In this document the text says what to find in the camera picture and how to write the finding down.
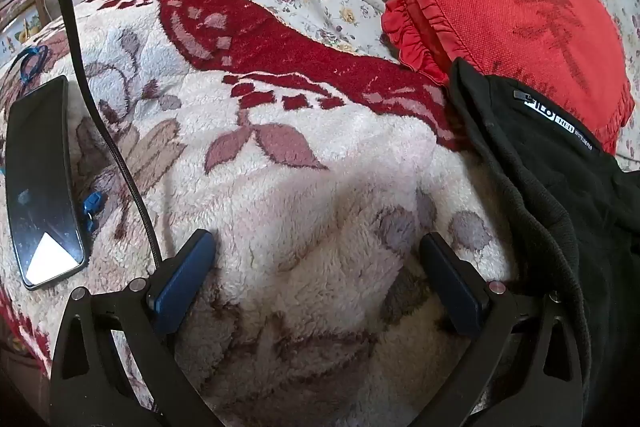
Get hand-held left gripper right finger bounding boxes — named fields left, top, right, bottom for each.
left=419, top=232, right=584, bottom=427

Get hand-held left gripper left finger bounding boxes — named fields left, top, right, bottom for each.
left=49, top=229, right=222, bottom=427

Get black pants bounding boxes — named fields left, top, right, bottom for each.
left=446, top=57, right=640, bottom=427

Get blue plastic clip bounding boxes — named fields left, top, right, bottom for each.
left=82, top=192, right=106, bottom=231

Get red and white fleece blanket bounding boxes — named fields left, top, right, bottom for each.
left=0, top=0, right=526, bottom=427

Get black smartphone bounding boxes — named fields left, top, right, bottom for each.
left=5, top=75, right=87, bottom=292

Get red heart-shaped frilled pillow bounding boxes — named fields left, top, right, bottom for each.
left=380, top=0, right=635, bottom=156

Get black braided cable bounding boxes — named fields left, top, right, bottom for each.
left=0, top=0, right=164, bottom=270

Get blue cord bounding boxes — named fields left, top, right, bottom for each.
left=16, top=44, right=51, bottom=84

